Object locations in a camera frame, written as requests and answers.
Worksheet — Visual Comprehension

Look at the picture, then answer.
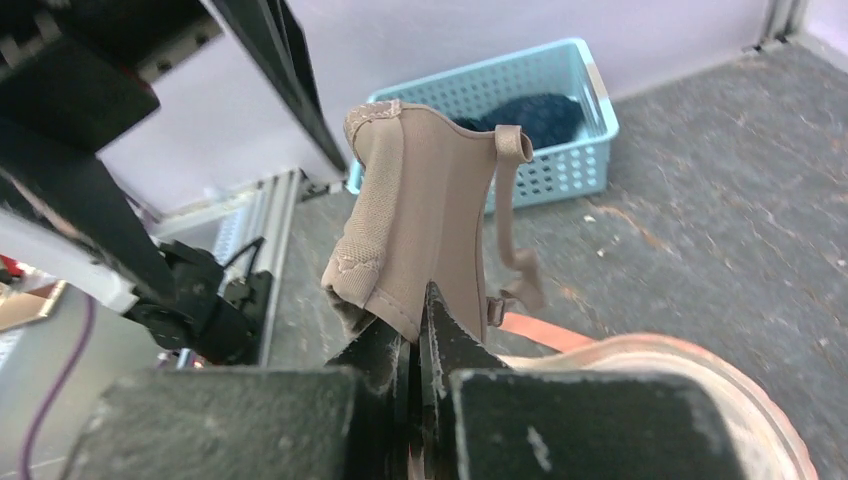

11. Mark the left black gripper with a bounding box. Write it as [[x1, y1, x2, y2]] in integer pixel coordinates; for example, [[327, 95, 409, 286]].
[[1, 0, 222, 153]]

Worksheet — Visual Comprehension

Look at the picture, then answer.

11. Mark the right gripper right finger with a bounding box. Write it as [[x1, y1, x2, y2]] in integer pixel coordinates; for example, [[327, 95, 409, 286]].
[[418, 284, 744, 479]]

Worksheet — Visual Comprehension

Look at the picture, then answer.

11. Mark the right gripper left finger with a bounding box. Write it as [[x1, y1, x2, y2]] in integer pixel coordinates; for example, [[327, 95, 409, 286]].
[[62, 321, 410, 479]]

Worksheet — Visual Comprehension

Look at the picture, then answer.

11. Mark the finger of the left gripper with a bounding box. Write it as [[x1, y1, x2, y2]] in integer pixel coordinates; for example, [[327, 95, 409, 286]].
[[213, 0, 348, 174]]

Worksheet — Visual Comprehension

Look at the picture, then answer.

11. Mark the beige taupe bra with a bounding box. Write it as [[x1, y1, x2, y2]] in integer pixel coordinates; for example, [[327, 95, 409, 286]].
[[321, 100, 546, 342]]

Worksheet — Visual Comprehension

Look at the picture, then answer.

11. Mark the dark blue lace bra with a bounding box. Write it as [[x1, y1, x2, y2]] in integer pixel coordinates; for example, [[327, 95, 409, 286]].
[[452, 93, 585, 149]]

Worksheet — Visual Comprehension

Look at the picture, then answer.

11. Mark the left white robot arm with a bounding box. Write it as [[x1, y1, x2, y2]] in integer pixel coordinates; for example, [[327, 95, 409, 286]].
[[1, 1, 201, 302]]

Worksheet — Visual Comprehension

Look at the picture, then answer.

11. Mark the light blue plastic basket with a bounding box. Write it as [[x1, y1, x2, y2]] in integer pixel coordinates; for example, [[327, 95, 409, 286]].
[[369, 38, 619, 208]]

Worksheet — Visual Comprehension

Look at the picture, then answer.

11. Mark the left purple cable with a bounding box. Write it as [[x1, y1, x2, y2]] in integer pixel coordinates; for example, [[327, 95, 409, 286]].
[[17, 311, 98, 480]]

